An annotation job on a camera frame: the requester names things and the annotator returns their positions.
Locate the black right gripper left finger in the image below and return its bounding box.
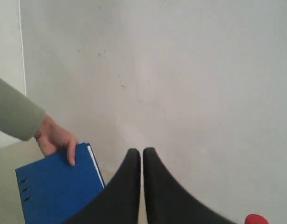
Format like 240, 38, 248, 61
64, 148, 141, 224

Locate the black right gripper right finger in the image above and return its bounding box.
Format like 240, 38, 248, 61
143, 147, 233, 224

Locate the blue ring-binder notebook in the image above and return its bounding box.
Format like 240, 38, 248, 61
15, 143, 105, 224

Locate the clear water bottle red cap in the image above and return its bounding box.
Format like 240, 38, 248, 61
244, 214, 269, 224

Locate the person's bare hand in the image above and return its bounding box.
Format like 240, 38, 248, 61
34, 115, 79, 166

